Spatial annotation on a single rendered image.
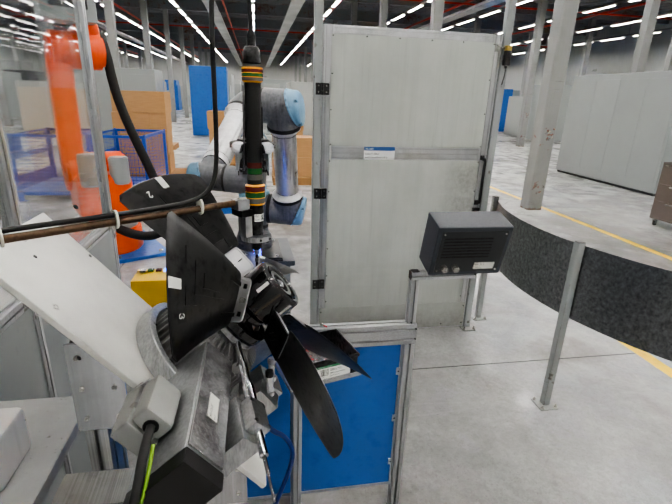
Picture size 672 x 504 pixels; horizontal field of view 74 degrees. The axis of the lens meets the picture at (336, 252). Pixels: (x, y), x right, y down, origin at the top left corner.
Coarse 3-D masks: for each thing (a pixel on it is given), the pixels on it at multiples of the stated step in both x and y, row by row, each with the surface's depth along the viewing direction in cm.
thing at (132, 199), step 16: (176, 176) 103; (192, 176) 106; (128, 192) 92; (160, 192) 97; (176, 192) 99; (192, 192) 102; (128, 208) 90; (176, 208) 97; (160, 224) 93; (192, 224) 97; (208, 224) 99; (224, 224) 101; (224, 240) 99
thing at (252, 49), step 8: (248, 32) 89; (248, 40) 89; (248, 48) 89; (256, 48) 89; (248, 56) 89; (256, 56) 90; (256, 208) 99; (256, 216) 100; (256, 224) 101; (256, 232) 101; (256, 248) 103
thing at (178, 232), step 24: (168, 216) 68; (168, 240) 66; (192, 240) 72; (168, 264) 65; (192, 264) 71; (216, 264) 78; (168, 288) 64; (192, 288) 70; (216, 288) 77; (168, 312) 64; (192, 312) 70; (216, 312) 79; (192, 336) 70
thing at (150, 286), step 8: (144, 272) 140; (152, 272) 140; (160, 272) 141; (136, 280) 134; (144, 280) 134; (152, 280) 135; (160, 280) 135; (136, 288) 134; (144, 288) 135; (152, 288) 135; (160, 288) 136; (144, 296) 136; (152, 296) 136; (160, 296) 136; (152, 304) 137
